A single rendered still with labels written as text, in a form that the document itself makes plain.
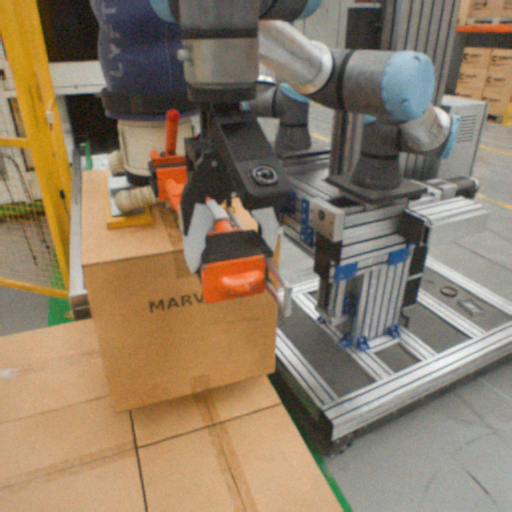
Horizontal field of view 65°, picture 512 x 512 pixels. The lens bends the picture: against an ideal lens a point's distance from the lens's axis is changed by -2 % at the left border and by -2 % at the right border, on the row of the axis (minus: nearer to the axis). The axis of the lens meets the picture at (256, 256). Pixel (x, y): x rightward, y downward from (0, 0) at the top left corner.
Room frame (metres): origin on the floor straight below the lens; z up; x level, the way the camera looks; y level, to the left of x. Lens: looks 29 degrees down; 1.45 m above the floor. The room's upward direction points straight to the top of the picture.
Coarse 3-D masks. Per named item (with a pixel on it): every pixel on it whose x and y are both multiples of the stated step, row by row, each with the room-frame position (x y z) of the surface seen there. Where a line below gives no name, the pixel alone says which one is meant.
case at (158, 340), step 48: (96, 192) 1.02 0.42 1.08; (96, 240) 0.74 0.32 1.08; (144, 240) 0.75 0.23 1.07; (96, 288) 0.65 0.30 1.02; (144, 288) 0.68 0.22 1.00; (192, 288) 0.72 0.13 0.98; (144, 336) 0.68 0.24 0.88; (192, 336) 0.71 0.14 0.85; (240, 336) 0.75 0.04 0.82; (144, 384) 0.67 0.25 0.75; (192, 384) 0.71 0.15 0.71
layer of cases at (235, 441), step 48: (48, 336) 1.08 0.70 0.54; (96, 336) 1.08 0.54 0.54; (0, 384) 0.86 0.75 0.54; (48, 384) 0.86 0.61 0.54; (96, 384) 0.86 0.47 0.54; (240, 384) 0.87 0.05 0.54; (0, 432) 0.69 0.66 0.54; (48, 432) 0.70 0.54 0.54; (96, 432) 0.70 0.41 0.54; (144, 432) 0.70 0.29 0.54; (192, 432) 0.70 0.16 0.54; (240, 432) 0.70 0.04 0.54; (288, 432) 0.70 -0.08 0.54; (0, 480) 0.56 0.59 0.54; (48, 480) 0.57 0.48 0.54; (96, 480) 0.57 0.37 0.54; (144, 480) 0.57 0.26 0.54; (192, 480) 0.57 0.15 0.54; (240, 480) 0.57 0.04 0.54; (288, 480) 0.57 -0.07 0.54
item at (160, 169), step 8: (152, 160) 0.79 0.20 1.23; (160, 160) 0.79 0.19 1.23; (168, 160) 0.80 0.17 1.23; (176, 160) 0.80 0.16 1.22; (184, 160) 0.81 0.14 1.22; (152, 168) 0.74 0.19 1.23; (160, 168) 0.76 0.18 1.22; (168, 168) 0.72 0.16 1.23; (176, 168) 0.73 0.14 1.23; (184, 168) 0.73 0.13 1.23; (152, 176) 0.72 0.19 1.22; (160, 176) 0.71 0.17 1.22; (168, 176) 0.72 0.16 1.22; (176, 176) 0.72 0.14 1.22; (184, 176) 0.73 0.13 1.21; (152, 184) 0.74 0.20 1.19; (160, 184) 0.71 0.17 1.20; (152, 192) 0.74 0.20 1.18; (160, 192) 0.71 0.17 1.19; (160, 200) 0.71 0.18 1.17
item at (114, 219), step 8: (104, 176) 1.10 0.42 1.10; (112, 176) 1.08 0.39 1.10; (120, 176) 1.02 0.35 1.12; (104, 184) 1.03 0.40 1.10; (104, 192) 0.97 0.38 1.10; (104, 200) 0.92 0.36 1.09; (112, 200) 0.91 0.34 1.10; (104, 208) 0.88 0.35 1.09; (112, 208) 0.86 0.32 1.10; (136, 208) 0.86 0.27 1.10; (144, 208) 0.87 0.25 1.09; (112, 216) 0.82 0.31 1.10; (120, 216) 0.83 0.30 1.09; (128, 216) 0.83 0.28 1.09; (136, 216) 0.83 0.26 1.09; (144, 216) 0.83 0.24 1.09; (112, 224) 0.80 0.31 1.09; (120, 224) 0.80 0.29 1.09; (128, 224) 0.81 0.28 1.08; (136, 224) 0.81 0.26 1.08; (144, 224) 0.82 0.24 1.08
